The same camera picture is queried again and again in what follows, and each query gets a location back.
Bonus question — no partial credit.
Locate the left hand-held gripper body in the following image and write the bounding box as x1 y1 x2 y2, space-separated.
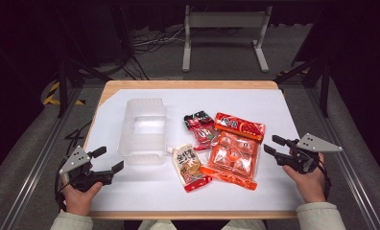
59 146 114 193

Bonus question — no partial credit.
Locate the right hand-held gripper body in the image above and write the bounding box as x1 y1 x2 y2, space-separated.
275 132 344 175

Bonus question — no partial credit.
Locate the clear plastic container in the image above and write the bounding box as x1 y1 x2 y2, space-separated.
117 98 168 166

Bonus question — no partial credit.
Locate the large orange packet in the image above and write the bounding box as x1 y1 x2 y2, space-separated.
200 111 267 192

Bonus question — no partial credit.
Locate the red and black packet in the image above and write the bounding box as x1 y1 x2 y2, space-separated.
183 110 220 151

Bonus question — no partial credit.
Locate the person's left hand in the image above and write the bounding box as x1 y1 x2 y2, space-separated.
60 173 104 217

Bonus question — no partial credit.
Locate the person's right hand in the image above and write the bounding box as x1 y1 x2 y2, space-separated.
282 152 326 204

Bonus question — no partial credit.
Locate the white table mat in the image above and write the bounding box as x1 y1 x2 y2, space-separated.
88 88 304 213

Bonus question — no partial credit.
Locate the yellow and black tape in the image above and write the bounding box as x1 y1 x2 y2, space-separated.
43 80 85 106

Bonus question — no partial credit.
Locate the person's left leg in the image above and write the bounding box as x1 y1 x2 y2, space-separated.
138 219 179 230

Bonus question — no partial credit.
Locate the person's leg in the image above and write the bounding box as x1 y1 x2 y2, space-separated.
221 219 268 230
138 219 179 230

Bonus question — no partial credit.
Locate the spout pouch with red base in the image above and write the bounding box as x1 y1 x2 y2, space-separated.
166 143 213 194

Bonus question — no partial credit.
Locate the person's right leg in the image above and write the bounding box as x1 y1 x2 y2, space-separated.
221 219 268 230

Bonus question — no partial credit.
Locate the white metal stand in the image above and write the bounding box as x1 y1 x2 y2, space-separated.
181 4 273 73

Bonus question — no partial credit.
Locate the aluminium rail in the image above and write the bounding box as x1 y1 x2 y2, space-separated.
306 87 380 230
0 87 83 230

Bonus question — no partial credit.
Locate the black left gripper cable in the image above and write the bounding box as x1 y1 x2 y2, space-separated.
54 159 68 213

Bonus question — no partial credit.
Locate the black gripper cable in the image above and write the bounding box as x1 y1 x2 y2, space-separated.
54 159 68 213
319 159 333 200

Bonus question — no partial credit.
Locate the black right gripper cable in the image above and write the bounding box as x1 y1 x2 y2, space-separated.
319 159 333 200

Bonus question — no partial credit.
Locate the bundle of floor cables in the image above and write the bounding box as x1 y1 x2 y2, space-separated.
131 27 186 81

